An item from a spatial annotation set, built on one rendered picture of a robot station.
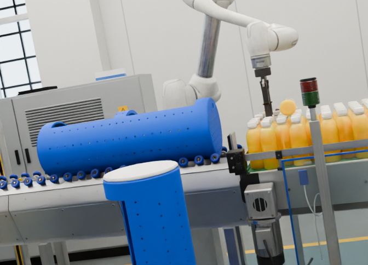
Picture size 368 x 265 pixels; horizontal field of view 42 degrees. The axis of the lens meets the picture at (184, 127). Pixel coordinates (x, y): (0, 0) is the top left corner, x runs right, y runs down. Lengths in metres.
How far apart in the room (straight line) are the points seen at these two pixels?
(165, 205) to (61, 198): 0.90
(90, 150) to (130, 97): 1.55
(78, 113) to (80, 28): 1.27
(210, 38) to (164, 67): 2.31
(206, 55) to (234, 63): 2.17
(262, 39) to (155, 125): 0.62
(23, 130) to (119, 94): 0.86
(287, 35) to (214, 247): 1.28
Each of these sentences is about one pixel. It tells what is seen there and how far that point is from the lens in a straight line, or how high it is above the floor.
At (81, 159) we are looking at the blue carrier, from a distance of 2.38.
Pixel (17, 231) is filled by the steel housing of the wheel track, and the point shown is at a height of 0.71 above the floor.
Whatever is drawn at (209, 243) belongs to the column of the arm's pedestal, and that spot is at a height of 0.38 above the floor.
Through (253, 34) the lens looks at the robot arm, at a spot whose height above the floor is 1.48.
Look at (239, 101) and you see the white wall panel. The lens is 4.99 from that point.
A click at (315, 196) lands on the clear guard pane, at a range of 2.01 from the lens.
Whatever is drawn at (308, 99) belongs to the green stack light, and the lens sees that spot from 1.83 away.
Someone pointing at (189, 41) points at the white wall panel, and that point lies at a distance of 5.03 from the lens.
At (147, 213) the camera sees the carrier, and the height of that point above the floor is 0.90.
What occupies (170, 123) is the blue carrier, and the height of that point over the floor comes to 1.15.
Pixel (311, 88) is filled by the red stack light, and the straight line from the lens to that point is 1.83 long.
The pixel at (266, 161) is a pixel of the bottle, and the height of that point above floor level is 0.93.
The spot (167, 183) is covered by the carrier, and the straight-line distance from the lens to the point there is 1.69.
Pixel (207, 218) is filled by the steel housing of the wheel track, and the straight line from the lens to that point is 2.29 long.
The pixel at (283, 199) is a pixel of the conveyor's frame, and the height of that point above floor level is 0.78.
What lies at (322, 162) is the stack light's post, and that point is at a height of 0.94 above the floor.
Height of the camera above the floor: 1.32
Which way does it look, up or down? 5 degrees down
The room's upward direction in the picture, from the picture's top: 10 degrees counter-clockwise
